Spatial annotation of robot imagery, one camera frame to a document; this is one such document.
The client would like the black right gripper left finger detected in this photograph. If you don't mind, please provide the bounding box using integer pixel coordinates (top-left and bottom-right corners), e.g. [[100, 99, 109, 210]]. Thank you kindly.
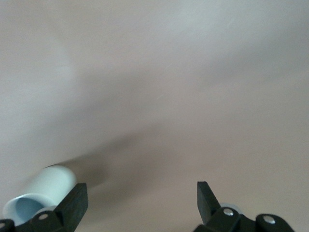
[[0, 183, 88, 232]]

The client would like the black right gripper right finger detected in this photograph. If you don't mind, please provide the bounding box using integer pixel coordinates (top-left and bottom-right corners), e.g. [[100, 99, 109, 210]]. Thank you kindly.
[[197, 181, 298, 232]]

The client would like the beige ceramic mug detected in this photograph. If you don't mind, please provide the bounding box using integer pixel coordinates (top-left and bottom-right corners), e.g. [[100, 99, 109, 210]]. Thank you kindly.
[[2, 164, 78, 226]]

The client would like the brown table cover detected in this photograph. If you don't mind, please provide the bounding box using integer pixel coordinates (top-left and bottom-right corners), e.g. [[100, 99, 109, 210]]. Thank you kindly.
[[0, 0, 309, 232]]

